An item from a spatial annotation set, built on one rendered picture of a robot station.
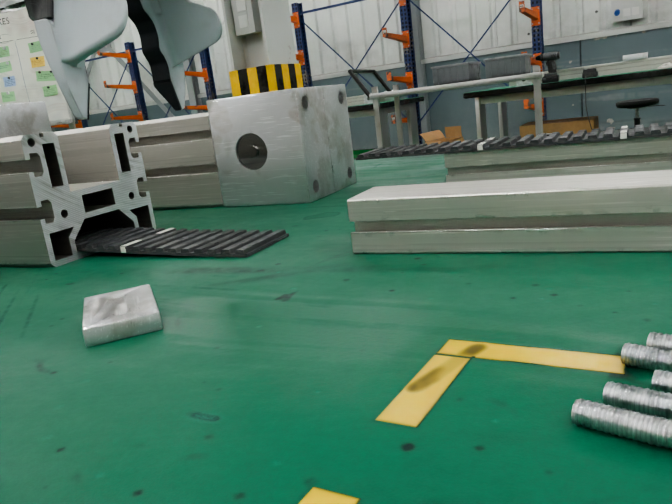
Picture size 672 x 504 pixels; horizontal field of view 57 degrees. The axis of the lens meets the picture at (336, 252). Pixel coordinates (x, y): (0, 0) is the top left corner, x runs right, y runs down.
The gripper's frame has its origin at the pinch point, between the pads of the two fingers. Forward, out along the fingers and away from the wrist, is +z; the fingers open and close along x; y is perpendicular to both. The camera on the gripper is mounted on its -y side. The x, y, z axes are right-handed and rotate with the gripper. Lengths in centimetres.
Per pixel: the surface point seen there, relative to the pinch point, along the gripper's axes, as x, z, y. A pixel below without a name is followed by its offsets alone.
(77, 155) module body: 2.4, 3.3, -7.9
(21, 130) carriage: 20.3, 0.6, -36.2
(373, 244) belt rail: -1.8, 9.3, 17.0
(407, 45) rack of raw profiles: 748, -55, -230
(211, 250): -2.4, 9.5, 6.7
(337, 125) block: 21.3, 3.9, 4.8
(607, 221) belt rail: -1.2, 8.5, 28.4
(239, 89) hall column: 288, -12, -183
